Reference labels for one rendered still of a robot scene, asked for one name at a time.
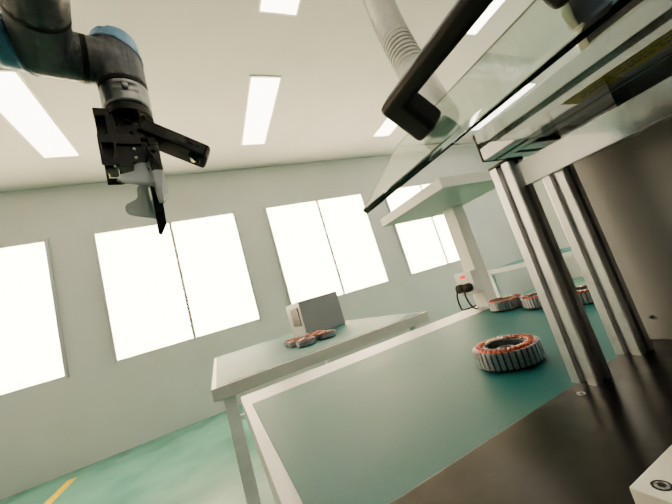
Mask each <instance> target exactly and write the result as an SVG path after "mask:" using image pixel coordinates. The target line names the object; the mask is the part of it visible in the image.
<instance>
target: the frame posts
mask: <svg viewBox="0 0 672 504"><path fill-rule="evenodd" d="M521 161H523V157H522V156H520V157H512V158H506V159H504V160H503V161H501V162H499V163H498V164H496V165H494V166H493V167H491V168H490V169H488V171H489V172H490V175H491V177H492V180H493V182H494V185H495V188H496V190H497V193H498V195H499V198H500V200H501V203H502V205H503V208H504V210H505V213H506V216H507V218H508V221H509V223H510V226H511V228H512V231H513V233H514V236H515V238H516V241H517V244H518V246H519V249H520V251H521V254H522V256H523V259H524V261H525V264H526V266H527V269H528V272H529V274H530V277H531V279H532V282H533V284H534V287H535V289H536V292H537V294H538V297H539V300H540V302H541V305H542V307H543V310H544V312H545V315H546V317H547V320H548V323H549V325H550V328H551V330H552V333H553V335H554V338H555V340H556V343H557V345H558V348H559V351H560V353H561V356H562V358H563V361H564V363H565V366H566V368H567V371H568V373H569V376H570V379H571V381H572V382H573V383H582V382H584V381H587V383H588V385H596V386H599V385H601V384H602V383H604V380H603V379H607V380H608V379H610V378H611V377H612V374H611V372H610V369H609V367H608V365H607V362H606V360H605V357H604V355H603V352H602V350H601V348H600V345H599V343H598V340H597V338H596V336H595V333H594V331H593V328H592V326H591V323H590V321H589V319H588V316H587V314H586V311H585V309H584V306H583V304H582V302H581V299H580V297H579V294H578V292H577V289H576V287H575V285H574V282H573V280H572V277H571V275H570V273H569V270H568V268H567V265H566V263H565V260H564V258H563V256H562V253H561V251H560V248H559V246H558V243H557V241H556V239H555V236H554V234H553V231H552V229H551V227H550V224H549V222H548V219H547V217H546V214H545V212H544V210H543V207H542V205H541V202H540V200H539V197H538V195H537V193H536V190H535V188H534V185H533V184H532V185H530V186H527V187H523V185H522V182H521V180H520V177H519V175H518V172H517V170H516V167H515V165H516V164H518V163H519V162H521ZM542 180H543V182H544V184H545V187H546V189H547V192H548V194H549V196H550V199H551V201H552V204H553V206H554V208H555V211H556V213H557V215H558V218H559V220H560V223H561V225H562V227H563V230H564V232H565V235H566V237H567V239H568V242H569V244H570V247H571V249H572V251H573V254H574V256H575V258H576V261H577V263H578V266H579V268H580V270H581V273H582V275H583V278H584V280H585V282H586V285H587V287H588V289H589V292H590V294H591V297H592V299H593V301H594V304H595V306H596V309H597V311H598V313H599V316H600V318H601V321H602V323H603V325H604V328H605V330H606V332H607V335H608V337H609V340H610V342H611V344H612V347H613V349H614V352H615V354H621V355H625V354H627V353H632V355H644V354H646V353H647V351H646V350H652V349H653V348H654V347H653V345H652V343H651V340H650V338H649V336H648V334H647V331H646V329H645V327H644V324H643V322H642V320H641V318H640V315H639V313H638V311H637V309H636V306H635V304H634V302H633V299H632V297H631V295H630V293H629V290H628V288H627V286H626V283H625V281H624V279H623V277H622V274H621V272H620V270H619V267H618V265H617V263H616V261H615V258H614V256H613V254H612V252H611V249H610V247H609V245H608V242H607V240H606V238H605V236H604V233H603V231H602V229H601V226H600V224H599V222H598V220H597V217H596V215H595V213H594V210H593V208H592V206H591V204H590V201H589V199H588V197H587V194H586V192H585V190H584V188H583V185H582V183H581V181H580V179H579V176H578V174H577V172H576V169H575V167H574V165H572V166H570V167H567V168H565V169H564V170H562V171H560V172H558V173H556V174H553V175H551V176H549V177H547V178H545V179H542Z"/></svg>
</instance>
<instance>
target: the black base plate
mask: <svg viewBox="0 0 672 504"><path fill-rule="evenodd" d="M650 340H651V343H652V345H653V347H654V348H653V349H652V350H646V351H647V353H646V354H644V355H632V353H627V354H625V355H621V354H620V355H619V356H617V357H616V358H614V359H613V360H611V361H609V362H608V363H607V365H608V367H609V369H610V372H611V374H612V377H611V378H610V379H608V380H607V379H603V380H604V383H602V384H601V385H599V386H596V385H588V383H587V381H584V382H582V383H575V384H574V385H572V386H571V387H569V388H568V389H566V390H565V391H563V392H562V393H560V394H559V395H557V396H555V397H554V398H552V399H551V400H549V401H548V402H546V403H545V404H543V405H542V406H540V407H538V408H537V409H535V410H534V411H532V412H531V413H529V414H528V415H526V416H525V417H523V418H521V419H520V420H518V421H517V422H515V423H514V424H512V425H511V426H509V427H508V428H506V429H504V430H503V431H501V432H500V433H498V434H497V435H495V436H494V437H492V438H491V439H489V440H488V441H486V442H484V443H483V444H481V445H480V446H478V447H477V448H475V449H474V450H472V451H471V452H469V453H467V454H466V455H464V456H463V457H461V458H460V459H458V460H457V461H455V462H454V463H452V464H450V465H449V466H447V467H446V468H444V469H443V470H441V471H440V472H438V473H437V474H435V475H434V476H432V477H430V478H429V479H427V480H426V481H424V482H423V483H421V484H420V485H418V486H417V487H415V488H413V489H412V490H410V491H409V492H407V493H406V494H404V495H403V496H401V497H400V498H398V499H396V500H395V501H393V502H392V503H390V504H635V501H634V499H633V496H632V494H631V491H630V486H631V485H632V484H633V483H634V482H635V481H636V480H637V479H638V478H639V477H640V476H641V475H642V474H643V473H644V472H645V471H646V470H647V469H648V468H649V467H650V466H651V465H652V464H653V463H654V462H655V461H656V460H657V459H658V458H659V457H660V456H661V455H662V454H663V453H664V452H665V451H666V450H667V449H668V448H669V447H670V446H671V445H672V339H650Z"/></svg>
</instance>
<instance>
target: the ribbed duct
mask: <svg viewBox="0 0 672 504"><path fill-rule="evenodd" d="M362 2H363V4H364V7H365V9H366V12H367V15H368V17H369V20H370V22H371V25H372V27H373V29H374V32H375V34H376V36H377V38H378V40H379V42H380V44H381V46H382V48H383V50H384V52H385V54H386V56H387V58H388V60H389V62H390V64H391V66H392V68H393V69H394V71H395V73H396V75H397V77H398V79H399V81H400V79H401V78H402V76H403V75H404V74H405V72H406V71H407V69H408V68H409V67H410V65H411V64H412V62H413V61H414V60H415V58H416V57H417V55H418V54H419V53H420V51H421V49H420V47H419V45H418V43H417V42H416V40H415V38H414V36H413V35H412V33H411V31H410V29H409V28H408V26H407V24H406V23H405V21H404V19H403V17H402V15H401V12H400V10H399V8H398V6H397V4H396V2H395V0H362ZM418 93H419V94H421V95H422V96H423V97H424V98H426V99H427V100H428V101H429V102H431V103H432V104H433V105H435V104H436V103H437V102H438V101H439V100H440V99H441V98H442V97H443V96H444V95H445V94H446V93H447V91H446V89H445V88H444V87H443V85H442V84H441V82H440V81H439V79H438V78H437V76H436V74H435V73H433V75H432V76H431V77H430V78H429V80H428V81H427V82H426V83H425V84H424V86H423V87H422V88H421V89H420V90H419V92H418Z"/></svg>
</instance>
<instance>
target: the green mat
mask: <svg viewBox="0 0 672 504"><path fill-rule="evenodd" d="M583 306H584V309H585V311H586V314H587V316H588V319H589V321H590V323H591V326H592V328H593V331H594V333H595V336H596V338H597V340H598V343H599V345H600V348H601V350H602V352H603V355H604V357H605V360H606V362H607V363H608V362H609V361H611V360H613V359H614V358H616V357H617V356H619V355H620V354H615V352H614V349H613V347H612V344H611V342H610V340H609V337H608V335H607V332H606V330H605V328H604V325H603V323H602V321H601V318H600V316H599V313H598V311H597V309H596V306H595V304H594V303H593V304H591V303H590V304H585V305H583ZM516 333H518V334H520V333H523V334H524V333H526V334H532V335H535V336H538V337H539V339H540V341H541V344H542V346H543V349H544V352H545V355H546V356H545V358H543V360H542V361H540V362H539V363H538V364H534V366H530V367H529V368H526V367H525V369H519V370H515V369H514V371H509V370H508V372H504V371H503V372H499V371H498V372H494V371H493V372H491V371H487V370H483V369H480V368H479V367H478V366H477V363H476V360H475V357H474V355H473V352H472V349H473V348H474V347H475V346H476V345H477V344H479V343H480V342H482V341H485V340H488V339H489V338H491V339H492V338H493V337H496V338H497V336H500V337H501V336H502V335H505V336H506V335H507V334H509V335H511V334H516ZM574 384H575V383H573V382H572V381H571V379H570V376H569V373H568V371H567V368H566V366H565V363H564V361H563V358H562V356H561V353H560V351H559V348H558V345H557V343H556V340H555V338H554V335H553V333H552V330H551V328H550V325H549V323H548V320H547V317H546V315H545V312H544V310H543V308H540V309H538V308H537V309H526V308H524V307H523V306H522V307H519V308H515V309H512V310H509V311H508V310H507V311H502V312H492V311H490V308H489V309H487V310H484V311H482V312H479V313H477V314H474V315H472V316H469V317H467V318H464V319H462V320H459V321H457V322H454V323H452V324H449V325H447V326H444V327H442V328H439V329H437V330H434V331H432V332H429V333H427V334H424V335H422V336H419V337H417V338H414V339H412V340H410V341H407V342H405V343H402V344H400V345H397V346H395V347H392V348H390V349H387V350H385V351H382V352H380V353H377V354H375V355H372V356H370V357H367V358H365V359H362V360H360V361H357V362H355V363H352V364H350V365H347V366H345V367H342V368H340V369H337V370H335V371H332V372H330V373H327V374H325V375H322V376H320V377H317V378H315V379H312V380H310V381H308V382H305V383H303V384H300V385H298V386H295V387H293V388H290V389H288V390H285V391H283V392H280V393H278V394H275V395H273V396H270V397H268V398H265V399H263V400H260V401H258V402H255V403H253V404H252V405H253V407H254V409H255V411H256V413H257V415H258V417H259V419H260V421H261V423H262V425H263V426H264V428H265V430H266V432H267V434H268V436H269V438H270V440H271V442H272V444H273V446H274V448H275V450H276V452H277V454H278V456H279V458H280V460H281V462H282V464H283V465H284V467H285V469H286V471H287V473H288V475H289V477H290V479H291V481H292V483H293V485H294V487H295V489H296V491H297V493H298V495H299V497H300V499H301V501H302V503H303V504H390V503H392V502H393V501H395V500H396V499H398V498H400V497H401V496H403V495H404V494H406V493H407V492H409V491H410V490H412V489H413V488H415V487H417V486H418V485H420V484H421V483H423V482H424V481H426V480H427V479H429V478H430V477H432V476H434V475H435V474H437V473H438V472H440V471H441V470H443V469H444V468H446V467H447V466H449V465H450V464H452V463H454V462H455V461H457V460H458V459H460V458H461V457H463V456H464V455H466V454H467V453H469V452H471V451H472V450H474V449H475V448H477V447H478V446H480V445H481V444H483V443H484V442H486V441H488V440H489V439H491V438H492V437H494V436H495V435H497V434H498V433H500V432H501V431H503V430H504V429H506V428H508V427H509V426H511V425H512V424H514V423H515V422H517V421H518V420H520V419H521V418H523V417H525V416H526V415H528V414H529V413H531V412H532V411H534V410H535V409H537V408H538V407H540V406H542V405H543V404H545V403H546V402H548V401H549V400H551V399H552V398H554V397H555V396H557V395H559V394H560V393H562V392H563V391H565V390H566V389H568V388H569V387H571V386H572V385H574Z"/></svg>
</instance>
